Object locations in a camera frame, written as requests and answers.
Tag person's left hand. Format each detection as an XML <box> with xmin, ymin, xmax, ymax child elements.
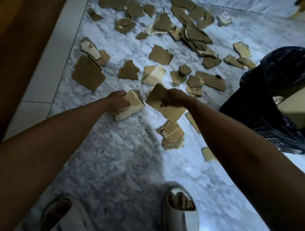
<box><xmin>105</xmin><ymin>90</ymin><xmax>131</xmax><ymax>114</ymax></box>

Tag person's right hand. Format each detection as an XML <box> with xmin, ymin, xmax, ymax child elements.
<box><xmin>159</xmin><ymin>88</ymin><xmax>192</xmax><ymax>109</ymax></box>

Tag brown paper pieces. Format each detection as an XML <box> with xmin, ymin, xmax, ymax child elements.
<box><xmin>71</xmin><ymin>0</ymin><xmax>305</xmax><ymax>163</ymax></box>

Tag black bin with liner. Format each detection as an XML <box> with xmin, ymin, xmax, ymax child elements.
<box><xmin>219</xmin><ymin>46</ymin><xmax>305</xmax><ymax>155</ymax></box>

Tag person's left forearm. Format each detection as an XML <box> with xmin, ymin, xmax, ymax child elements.
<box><xmin>0</xmin><ymin>97</ymin><xmax>113</xmax><ymax>231</ymax></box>

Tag person's right forearm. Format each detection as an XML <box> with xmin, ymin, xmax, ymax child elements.
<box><xmin>185</xmin><ymin>97</ymin><xmax>305</xmax><ymax>231</ymax></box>

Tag person's right white sandal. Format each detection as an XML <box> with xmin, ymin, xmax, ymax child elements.
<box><xmin>162</xmin><ymin>185</ymin><xmax>200</xmax><ymax>231</ymax></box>

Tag person's white sandal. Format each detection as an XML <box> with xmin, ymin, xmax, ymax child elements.
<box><xmin>39</xmin><ymin>196</ymin><xmax>96</xmax><ymax>231</ymax></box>
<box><xmin>162</xmin><ymin>185</ymin><xmax>200</xmax><ymax>231</ymax></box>

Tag person's left white sandal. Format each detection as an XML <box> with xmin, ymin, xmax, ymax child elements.
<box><xmin>39</xmin><ymin>196</ymin><xmax>96</xmax><ymax>231</ymax></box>

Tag brown wooden door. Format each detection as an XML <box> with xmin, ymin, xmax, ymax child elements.
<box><xmin>0</xmin><ymin>0</ymin><xmax>68</xmax><ymax>141</ymax></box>

